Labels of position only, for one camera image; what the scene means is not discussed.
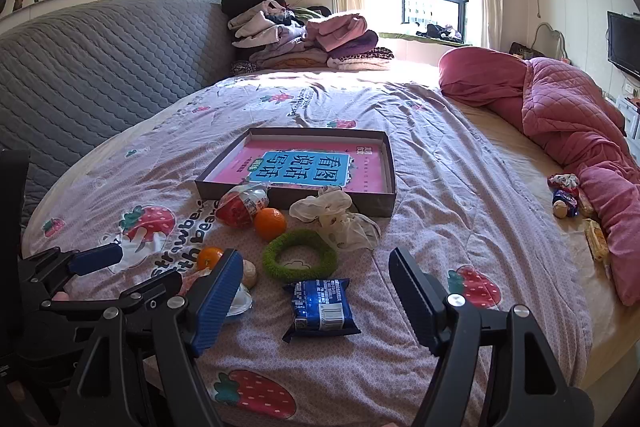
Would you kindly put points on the shallow grey cardboard box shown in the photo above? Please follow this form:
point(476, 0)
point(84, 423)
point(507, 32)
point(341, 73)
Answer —
point(372, 204)

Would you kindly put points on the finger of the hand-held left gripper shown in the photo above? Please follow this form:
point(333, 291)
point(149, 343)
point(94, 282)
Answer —
point(95, 258)
point(145, 294)

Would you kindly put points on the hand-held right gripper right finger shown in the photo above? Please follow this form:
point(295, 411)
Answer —
point(415, 302)

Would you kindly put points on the green windowsill cushion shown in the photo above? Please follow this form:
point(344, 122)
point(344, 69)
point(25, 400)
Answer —
point(395, 37)

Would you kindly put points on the black television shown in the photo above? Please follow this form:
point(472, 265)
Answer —
point(622, 42)

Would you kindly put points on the white curved frame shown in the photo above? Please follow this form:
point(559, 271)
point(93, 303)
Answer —
point(537, 32)

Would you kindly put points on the red and white snack packet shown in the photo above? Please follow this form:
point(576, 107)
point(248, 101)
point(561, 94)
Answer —
point(235, 209)

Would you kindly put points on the grey quilted headboard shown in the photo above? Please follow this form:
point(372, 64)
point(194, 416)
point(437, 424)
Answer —
point(100, 57)

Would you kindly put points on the pink quilted blanket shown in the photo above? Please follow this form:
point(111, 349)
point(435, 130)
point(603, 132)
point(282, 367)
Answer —
point(565, 107)
point(525, 167)

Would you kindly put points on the dark clothes heap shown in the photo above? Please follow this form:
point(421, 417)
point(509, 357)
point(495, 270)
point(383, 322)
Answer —
point(440, 31)

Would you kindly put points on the small blue snack packet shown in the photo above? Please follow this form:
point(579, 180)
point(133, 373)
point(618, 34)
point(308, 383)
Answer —
point(567, 203)

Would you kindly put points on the orange mandarin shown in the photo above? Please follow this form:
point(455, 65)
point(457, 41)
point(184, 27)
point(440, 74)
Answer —
point(270, 223)
point(209, 258)

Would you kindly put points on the pile of folded clothes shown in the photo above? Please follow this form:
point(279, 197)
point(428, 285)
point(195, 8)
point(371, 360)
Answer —
point(300, 42)

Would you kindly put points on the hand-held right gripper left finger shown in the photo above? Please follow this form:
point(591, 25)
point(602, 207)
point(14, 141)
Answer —
point(215, 302)

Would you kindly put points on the yellow snack packet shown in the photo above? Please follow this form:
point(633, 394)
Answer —
point(596, 239)

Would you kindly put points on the white and orange snack packet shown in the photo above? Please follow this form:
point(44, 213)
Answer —
point(241, 302)

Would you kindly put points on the white plastic bag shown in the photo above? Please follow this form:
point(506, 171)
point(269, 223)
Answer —
point(350, 232)

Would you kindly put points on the brown walnut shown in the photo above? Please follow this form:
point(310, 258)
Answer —
point(250, 276)

